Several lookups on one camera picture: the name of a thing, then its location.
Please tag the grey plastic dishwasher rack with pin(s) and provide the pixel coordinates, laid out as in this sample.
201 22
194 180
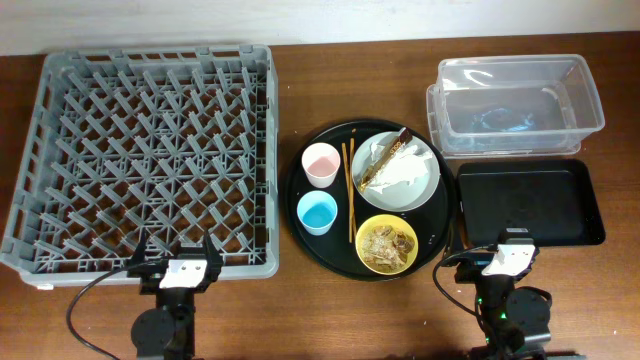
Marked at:
157 146

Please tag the blue plastic cup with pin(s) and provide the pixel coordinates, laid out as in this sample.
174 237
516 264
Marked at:
317 210

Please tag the clear plastic storage bin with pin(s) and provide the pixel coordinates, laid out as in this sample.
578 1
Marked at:
511 106

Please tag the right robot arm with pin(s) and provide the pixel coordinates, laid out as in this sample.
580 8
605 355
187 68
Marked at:
515 320

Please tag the yellow bowl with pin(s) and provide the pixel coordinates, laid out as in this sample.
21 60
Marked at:
390 220

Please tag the round black serving tray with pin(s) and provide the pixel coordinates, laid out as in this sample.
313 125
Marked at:
432 221

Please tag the grey round plate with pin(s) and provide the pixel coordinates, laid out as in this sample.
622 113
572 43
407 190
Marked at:
402 196

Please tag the left wooden chopstick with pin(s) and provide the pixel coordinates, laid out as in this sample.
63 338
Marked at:
345 159

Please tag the white napkin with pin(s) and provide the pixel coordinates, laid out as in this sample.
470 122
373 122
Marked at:
406 165

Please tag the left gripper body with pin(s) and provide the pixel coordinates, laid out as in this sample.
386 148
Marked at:
154 275

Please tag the gold snack wrapper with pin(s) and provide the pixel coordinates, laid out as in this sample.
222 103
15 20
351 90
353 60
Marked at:
396 144

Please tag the pink plastic cup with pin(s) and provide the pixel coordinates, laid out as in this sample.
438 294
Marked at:
320 162

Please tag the black rectangular tray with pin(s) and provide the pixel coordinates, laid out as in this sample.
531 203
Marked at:
554 200

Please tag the food scraps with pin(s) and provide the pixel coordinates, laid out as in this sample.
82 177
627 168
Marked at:
386 248

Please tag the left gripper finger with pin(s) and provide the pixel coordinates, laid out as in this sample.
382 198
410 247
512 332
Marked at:
213 257
138 256

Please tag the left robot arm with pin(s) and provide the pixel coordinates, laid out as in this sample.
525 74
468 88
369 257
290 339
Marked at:
167 331

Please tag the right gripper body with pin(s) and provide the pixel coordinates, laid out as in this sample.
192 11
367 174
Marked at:
474 267

